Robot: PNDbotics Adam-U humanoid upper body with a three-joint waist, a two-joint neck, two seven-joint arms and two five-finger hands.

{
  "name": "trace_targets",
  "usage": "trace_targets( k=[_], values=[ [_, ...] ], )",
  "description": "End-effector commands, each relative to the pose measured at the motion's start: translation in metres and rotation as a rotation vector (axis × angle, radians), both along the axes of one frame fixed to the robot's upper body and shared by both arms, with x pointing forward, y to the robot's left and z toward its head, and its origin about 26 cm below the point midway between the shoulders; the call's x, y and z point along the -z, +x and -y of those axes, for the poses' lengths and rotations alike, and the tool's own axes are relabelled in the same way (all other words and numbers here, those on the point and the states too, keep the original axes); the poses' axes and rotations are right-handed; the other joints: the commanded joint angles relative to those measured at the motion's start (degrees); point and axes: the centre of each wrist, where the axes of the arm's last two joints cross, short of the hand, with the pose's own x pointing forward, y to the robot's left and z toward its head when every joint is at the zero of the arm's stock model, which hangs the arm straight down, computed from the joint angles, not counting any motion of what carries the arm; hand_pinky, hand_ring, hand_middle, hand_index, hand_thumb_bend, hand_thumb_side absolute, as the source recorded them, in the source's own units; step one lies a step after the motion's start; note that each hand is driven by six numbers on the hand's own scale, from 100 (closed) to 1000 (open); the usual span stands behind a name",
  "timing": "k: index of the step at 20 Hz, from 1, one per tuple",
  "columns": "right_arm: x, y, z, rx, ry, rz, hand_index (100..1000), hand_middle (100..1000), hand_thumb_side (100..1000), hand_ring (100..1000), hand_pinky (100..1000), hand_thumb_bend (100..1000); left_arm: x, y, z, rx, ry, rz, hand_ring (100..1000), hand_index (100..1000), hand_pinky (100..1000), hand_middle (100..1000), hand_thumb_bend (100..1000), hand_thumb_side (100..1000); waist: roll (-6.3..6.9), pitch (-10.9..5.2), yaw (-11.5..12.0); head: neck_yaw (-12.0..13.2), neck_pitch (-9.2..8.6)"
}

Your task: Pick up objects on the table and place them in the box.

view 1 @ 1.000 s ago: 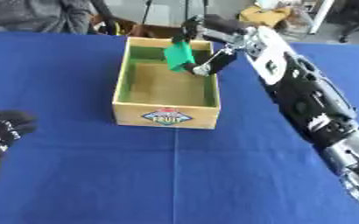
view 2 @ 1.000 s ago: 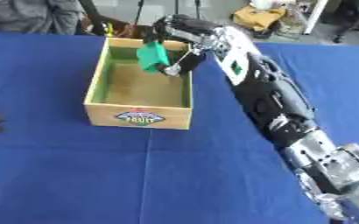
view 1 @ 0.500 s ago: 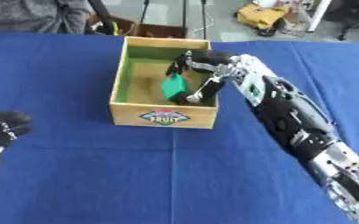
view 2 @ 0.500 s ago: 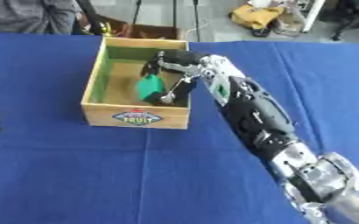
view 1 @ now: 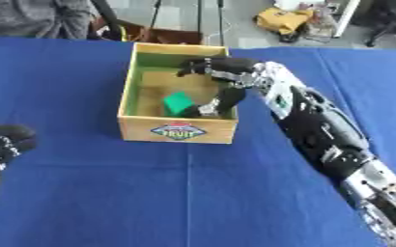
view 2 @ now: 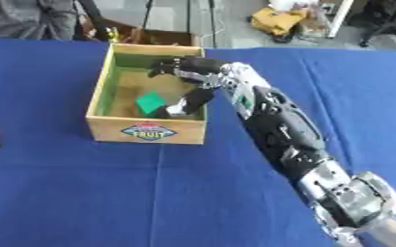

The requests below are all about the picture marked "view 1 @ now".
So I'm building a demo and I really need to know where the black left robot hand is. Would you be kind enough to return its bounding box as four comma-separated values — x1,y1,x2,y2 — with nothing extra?
0,123,40,211

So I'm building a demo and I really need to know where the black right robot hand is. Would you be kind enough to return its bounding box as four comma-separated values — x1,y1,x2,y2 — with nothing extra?
176,56,266,120

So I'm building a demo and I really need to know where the green block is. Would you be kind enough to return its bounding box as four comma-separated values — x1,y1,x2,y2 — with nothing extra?
160,91,197,118

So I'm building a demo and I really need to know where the tan cardboard box green inside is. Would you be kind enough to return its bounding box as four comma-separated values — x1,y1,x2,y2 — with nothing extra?
117,41,240,145

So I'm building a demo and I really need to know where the black tripod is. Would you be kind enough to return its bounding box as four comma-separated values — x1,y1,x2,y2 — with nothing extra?
147,0,227,47

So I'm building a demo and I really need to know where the yellow bag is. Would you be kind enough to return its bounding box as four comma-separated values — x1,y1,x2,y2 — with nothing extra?
253,7,317,36

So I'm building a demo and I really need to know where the person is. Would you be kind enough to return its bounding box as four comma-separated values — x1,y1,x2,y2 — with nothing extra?
0,0,100,40

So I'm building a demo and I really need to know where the black office chair base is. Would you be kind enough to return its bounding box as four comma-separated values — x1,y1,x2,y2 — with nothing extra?
365,0,396,48

